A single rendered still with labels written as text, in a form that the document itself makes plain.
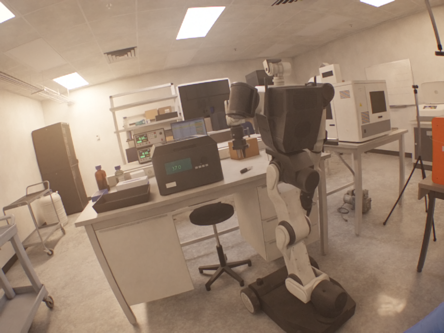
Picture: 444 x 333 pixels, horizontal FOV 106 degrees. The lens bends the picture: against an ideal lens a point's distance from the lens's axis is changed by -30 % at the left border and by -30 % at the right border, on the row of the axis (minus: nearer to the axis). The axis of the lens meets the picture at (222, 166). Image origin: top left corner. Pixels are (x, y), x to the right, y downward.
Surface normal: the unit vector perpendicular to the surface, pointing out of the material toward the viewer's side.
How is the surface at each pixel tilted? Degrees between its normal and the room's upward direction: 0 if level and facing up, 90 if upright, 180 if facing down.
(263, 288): 45
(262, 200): 90
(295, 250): 71
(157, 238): 90
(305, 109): 101
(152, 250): 90
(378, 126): 90
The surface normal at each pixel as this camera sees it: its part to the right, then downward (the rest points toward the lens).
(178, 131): 0.30, 0.07
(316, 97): 0.29, 0.33
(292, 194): 0.36, -0.15
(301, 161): 0.25, -0.45
